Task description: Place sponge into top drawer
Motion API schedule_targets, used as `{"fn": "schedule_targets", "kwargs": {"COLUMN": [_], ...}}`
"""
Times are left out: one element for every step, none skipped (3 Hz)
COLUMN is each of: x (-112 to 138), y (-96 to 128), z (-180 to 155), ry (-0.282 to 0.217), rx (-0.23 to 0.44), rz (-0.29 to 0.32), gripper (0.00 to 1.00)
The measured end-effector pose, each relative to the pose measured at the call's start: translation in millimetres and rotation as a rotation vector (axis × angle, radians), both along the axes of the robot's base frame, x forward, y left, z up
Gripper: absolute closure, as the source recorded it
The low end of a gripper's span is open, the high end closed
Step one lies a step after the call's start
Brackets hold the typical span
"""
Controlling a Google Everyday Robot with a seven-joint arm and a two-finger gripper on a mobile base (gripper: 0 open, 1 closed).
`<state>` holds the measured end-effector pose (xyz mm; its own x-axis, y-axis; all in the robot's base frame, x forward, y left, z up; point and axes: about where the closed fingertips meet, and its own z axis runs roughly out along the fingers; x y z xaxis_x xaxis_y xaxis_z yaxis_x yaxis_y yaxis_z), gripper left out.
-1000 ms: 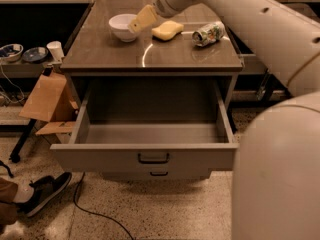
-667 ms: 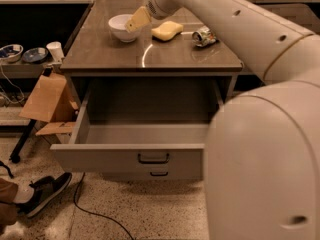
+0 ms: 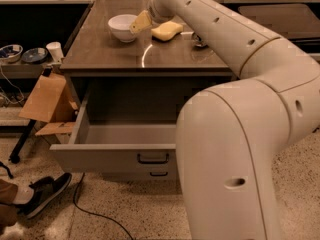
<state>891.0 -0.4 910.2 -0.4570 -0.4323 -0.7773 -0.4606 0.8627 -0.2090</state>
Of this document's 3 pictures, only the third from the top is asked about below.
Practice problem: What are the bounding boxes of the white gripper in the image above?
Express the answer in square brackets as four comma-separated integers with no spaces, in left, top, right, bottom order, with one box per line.
[129,0,174,34]

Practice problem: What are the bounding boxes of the yellow sponge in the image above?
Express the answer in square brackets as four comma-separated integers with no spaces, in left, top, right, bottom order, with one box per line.
[151,21,183,41]

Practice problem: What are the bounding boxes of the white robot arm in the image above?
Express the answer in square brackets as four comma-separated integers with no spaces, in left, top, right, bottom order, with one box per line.
[148,0,320,240]

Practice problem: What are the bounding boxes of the grey drawer cabinet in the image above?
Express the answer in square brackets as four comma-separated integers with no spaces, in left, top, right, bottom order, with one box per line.
[59,0,234,182]

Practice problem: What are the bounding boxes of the open grey top drawer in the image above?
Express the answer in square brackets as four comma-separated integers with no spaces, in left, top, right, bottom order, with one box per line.
[50,79,188,174]

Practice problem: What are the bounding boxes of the lower grey drawer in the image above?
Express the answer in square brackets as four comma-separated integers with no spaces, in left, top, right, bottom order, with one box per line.
[101,170,179,182]

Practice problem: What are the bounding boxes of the white ceramic bowl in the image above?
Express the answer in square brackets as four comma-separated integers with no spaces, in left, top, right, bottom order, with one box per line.
[108,14,137,43]

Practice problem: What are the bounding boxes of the crushed printed drink can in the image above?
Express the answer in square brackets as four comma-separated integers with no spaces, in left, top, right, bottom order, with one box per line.
[191,32,207,48]

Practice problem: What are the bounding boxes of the white paper cup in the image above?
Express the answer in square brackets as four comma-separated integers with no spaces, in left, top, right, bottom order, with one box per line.
[46,42,64,63]

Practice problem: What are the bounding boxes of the dark blue plate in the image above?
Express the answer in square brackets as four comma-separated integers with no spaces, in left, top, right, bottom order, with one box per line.
[21,48,48,64]

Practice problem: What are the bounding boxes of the brown cardboard box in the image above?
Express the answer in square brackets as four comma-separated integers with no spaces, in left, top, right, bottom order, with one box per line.
[19,73,78,136]

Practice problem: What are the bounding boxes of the blue patterned bowl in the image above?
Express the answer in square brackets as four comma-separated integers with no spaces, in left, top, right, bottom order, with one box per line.
[0,44,23,63]

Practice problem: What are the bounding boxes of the left side shelf table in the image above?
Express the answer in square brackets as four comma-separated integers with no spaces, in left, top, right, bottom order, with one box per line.
[0,65,53,164]

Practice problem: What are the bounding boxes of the black sneaker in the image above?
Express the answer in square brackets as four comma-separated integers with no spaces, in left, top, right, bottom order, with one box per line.
[18,173,72,219]

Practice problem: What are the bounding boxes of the person's leg brown trousers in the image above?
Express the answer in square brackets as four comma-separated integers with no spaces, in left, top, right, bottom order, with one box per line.
[0,180,34,234]

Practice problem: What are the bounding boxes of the black floor cable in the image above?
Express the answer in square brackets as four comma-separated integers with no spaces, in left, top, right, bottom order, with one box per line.
[72,172,135,240]

